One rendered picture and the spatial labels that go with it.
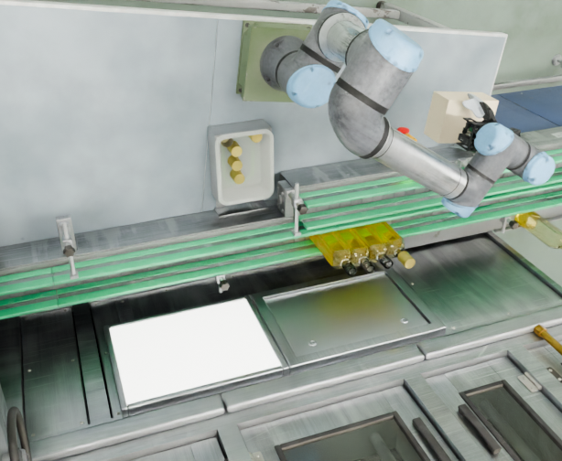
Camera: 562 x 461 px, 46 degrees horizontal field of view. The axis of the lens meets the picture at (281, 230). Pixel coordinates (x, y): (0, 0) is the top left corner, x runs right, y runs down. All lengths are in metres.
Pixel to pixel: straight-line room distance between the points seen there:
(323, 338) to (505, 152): 0.70
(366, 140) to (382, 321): 0.74
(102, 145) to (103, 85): 0.17
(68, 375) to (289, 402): 0.59
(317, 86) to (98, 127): 0.62
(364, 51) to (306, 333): 0.86
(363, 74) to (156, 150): 0.85
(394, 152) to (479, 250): 1.05
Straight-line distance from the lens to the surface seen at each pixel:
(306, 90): 1.68
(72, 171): 1.95
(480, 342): 1.92
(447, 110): 1.82
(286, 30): 1.87
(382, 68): 1.28
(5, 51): 1.84
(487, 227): 2.45
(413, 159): 1.41
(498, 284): 2.21
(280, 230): 1.99
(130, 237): 1.97
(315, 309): 1.95
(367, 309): 1.96
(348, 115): 1.29
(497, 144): 1.53
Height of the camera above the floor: 2.53
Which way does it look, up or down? 54 degrees down
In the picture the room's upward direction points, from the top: 144 degrees clockwise
